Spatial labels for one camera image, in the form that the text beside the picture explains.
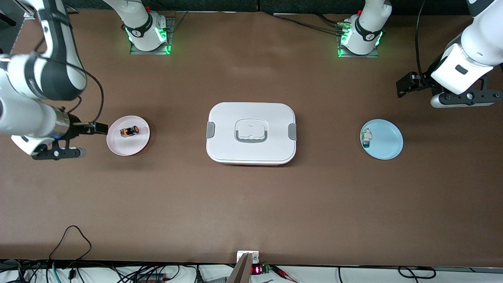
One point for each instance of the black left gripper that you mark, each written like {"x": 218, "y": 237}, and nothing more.
{"x": 423, "y": 82}

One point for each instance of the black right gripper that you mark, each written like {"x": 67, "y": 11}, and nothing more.
{"x": 76, "y": 129}

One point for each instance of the orange push button switch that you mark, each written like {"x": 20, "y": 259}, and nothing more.
{"x": 129, "y": 131}

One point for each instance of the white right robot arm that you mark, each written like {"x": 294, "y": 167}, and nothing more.
{"x": 23, "y": 118}

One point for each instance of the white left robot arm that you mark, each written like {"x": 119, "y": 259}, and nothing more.
{"x": 483, "y": 35}

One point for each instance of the small white box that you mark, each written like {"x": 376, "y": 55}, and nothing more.
{"x": 255, "y": 257}

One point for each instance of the round pink plate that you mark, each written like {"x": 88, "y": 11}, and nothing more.
{"x": 129, "y": 147}

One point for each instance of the round light blue plate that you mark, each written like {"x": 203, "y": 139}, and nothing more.
{"x": 387, "y": 139}

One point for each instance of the red digit display module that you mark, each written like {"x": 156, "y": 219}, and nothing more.
{"x": 256, "y": 270}

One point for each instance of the red black clip leads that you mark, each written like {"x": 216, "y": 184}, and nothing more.
{"x": 285, "y": 273}

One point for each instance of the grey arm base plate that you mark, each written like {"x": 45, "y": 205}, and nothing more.
{"x": 157, "y": 52}
{"x": 353, "y": 56}

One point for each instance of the green push button switch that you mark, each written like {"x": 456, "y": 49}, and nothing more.
{"x": 366, "y": 138}

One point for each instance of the grey camera mount bar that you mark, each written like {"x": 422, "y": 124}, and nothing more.
{"x": 241, "y": 271}

